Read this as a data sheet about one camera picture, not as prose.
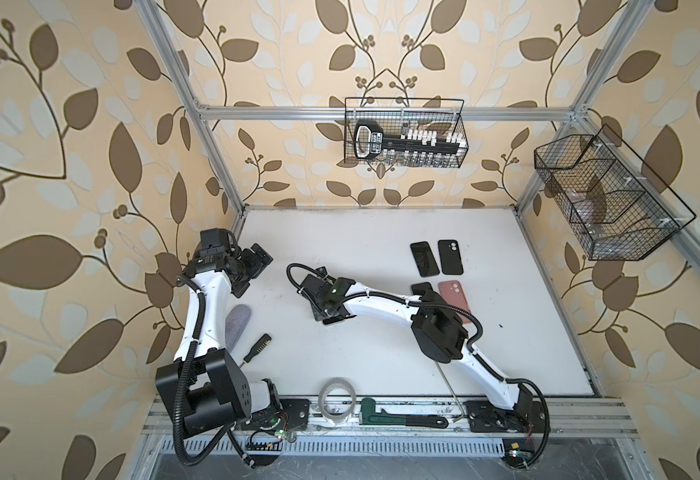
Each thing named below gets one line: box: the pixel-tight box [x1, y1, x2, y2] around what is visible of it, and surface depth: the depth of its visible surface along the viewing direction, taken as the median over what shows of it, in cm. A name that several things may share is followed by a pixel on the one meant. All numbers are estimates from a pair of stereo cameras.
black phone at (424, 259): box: [410, 241, 440, 277], surface depth 107 cm
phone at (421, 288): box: [411, 282, 433, 295], surface depth 99 cm
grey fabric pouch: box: [225, 304, 252, 352], surface depth 89 cm
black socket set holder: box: [354, 120, 467, 162], surface depth 85 cm
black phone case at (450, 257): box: [438, 239, 464, 275], surface depth 107 cm
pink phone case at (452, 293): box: [438, 280, 472, 324], surface depth 100 cm
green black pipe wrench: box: [359, 398, 450, 429], surface depth 75 cm
